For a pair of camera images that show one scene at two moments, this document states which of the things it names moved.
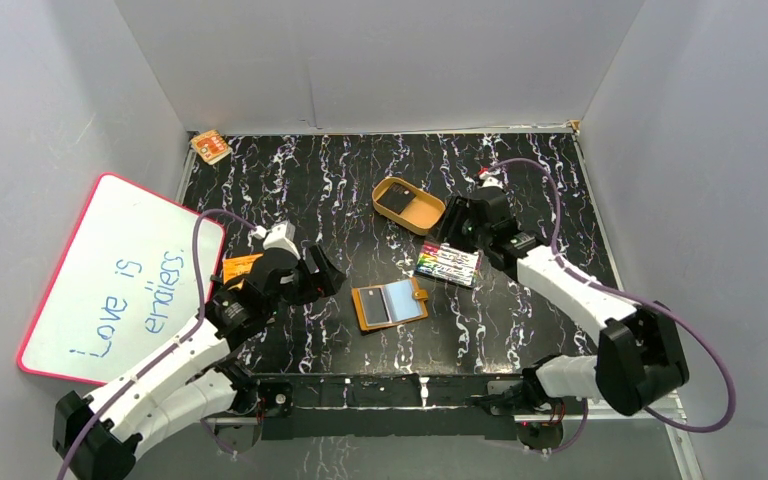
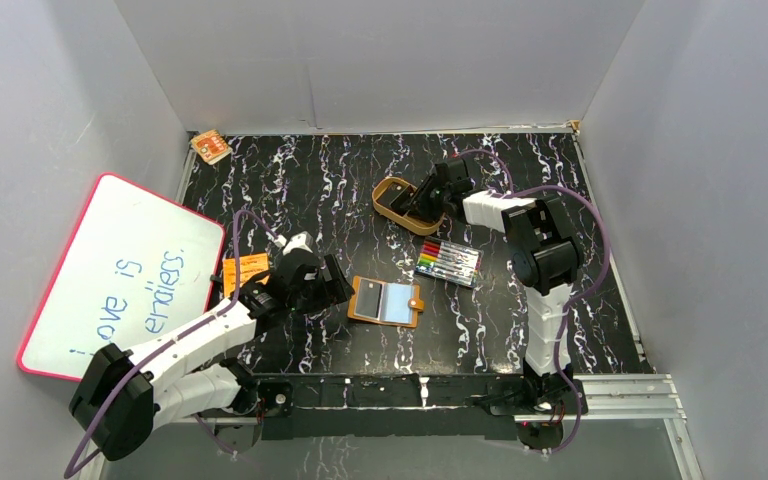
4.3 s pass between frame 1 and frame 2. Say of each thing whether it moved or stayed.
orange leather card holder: moved
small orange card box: stayed
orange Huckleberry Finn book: stayed
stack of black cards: stayed
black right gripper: moved
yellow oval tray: stayed
